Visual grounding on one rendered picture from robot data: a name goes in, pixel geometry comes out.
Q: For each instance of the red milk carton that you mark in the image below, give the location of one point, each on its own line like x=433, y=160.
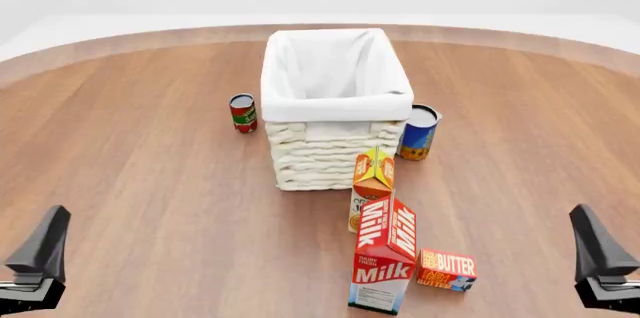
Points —
x=382, y=254

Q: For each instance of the red tomato sauce can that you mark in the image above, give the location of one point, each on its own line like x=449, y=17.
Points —
x=244, y=116

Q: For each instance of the orange butter box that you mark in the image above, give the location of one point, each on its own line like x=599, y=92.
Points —
x=447, y=269

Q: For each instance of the blue can with yellow print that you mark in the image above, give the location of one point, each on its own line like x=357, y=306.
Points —
x=419, y=138

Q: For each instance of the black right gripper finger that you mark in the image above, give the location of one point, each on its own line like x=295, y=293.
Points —
x=595, y=245

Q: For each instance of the white woven basket with liner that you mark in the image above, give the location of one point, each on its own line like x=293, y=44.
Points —
x=325, y=115

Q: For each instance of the orange juice carton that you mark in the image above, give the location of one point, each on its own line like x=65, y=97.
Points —
x=372, y=177

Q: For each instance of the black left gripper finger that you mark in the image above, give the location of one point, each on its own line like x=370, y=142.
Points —
x=44, y=245

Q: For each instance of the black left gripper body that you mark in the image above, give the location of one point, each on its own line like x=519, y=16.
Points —
x=30, y=293

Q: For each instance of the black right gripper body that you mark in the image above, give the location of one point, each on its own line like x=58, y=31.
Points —
x=607, y=293

